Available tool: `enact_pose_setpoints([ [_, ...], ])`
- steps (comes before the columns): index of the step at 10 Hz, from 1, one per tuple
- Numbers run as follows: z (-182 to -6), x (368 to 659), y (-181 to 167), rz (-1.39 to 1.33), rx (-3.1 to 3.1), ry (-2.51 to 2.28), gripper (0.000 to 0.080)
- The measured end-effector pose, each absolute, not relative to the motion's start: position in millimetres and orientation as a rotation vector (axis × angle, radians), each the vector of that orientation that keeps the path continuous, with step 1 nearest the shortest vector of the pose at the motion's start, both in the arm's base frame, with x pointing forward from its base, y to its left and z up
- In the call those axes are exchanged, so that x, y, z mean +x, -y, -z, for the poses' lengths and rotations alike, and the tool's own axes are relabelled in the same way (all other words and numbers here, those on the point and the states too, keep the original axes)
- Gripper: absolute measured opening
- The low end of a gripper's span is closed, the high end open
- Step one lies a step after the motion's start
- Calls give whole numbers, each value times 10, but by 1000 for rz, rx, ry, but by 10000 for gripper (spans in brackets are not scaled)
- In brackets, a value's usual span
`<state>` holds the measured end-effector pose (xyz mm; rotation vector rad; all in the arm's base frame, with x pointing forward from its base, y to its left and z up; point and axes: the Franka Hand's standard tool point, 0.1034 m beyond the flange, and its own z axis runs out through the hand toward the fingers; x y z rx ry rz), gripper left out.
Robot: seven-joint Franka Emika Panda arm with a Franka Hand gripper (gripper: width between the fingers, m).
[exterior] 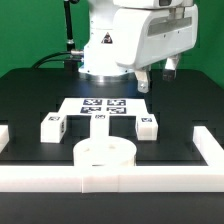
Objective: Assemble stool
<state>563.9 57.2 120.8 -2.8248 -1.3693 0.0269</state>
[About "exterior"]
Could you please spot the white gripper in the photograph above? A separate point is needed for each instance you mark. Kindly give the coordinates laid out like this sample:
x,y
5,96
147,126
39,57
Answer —
x,y
143,37

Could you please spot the white round stool seat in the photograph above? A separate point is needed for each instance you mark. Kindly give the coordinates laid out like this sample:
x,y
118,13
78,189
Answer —
x,y
112,151

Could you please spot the white marker tag sheet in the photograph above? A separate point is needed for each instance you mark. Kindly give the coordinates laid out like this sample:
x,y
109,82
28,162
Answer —
x,y
113,106

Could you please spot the white U-shaped boundary wall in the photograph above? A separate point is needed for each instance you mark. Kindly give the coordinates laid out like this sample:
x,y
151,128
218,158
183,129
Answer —
x,y
207,178

